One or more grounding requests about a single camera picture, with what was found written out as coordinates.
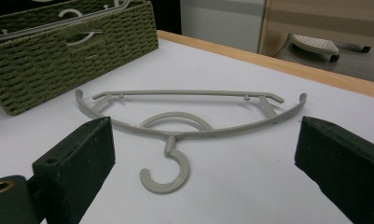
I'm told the grey plastic clothes hanger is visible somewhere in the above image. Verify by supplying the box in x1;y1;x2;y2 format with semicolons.
0;0;136;43
57;8;104;48
74;89;309;195

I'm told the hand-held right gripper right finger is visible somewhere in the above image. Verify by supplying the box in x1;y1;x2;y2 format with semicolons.
294;116;374;224

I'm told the green woven basket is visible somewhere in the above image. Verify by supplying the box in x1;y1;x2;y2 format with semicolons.
0;0;159;117

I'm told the office chair base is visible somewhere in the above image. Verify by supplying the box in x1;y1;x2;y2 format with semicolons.
287;33;373;63

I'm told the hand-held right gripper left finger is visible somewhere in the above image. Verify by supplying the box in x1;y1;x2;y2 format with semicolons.
31;116;117;224

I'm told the white cabinet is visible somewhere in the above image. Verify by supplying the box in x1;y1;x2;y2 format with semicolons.
179;0;268;54

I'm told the white table sheet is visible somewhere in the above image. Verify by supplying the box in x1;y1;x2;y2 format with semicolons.
0;37;374;224

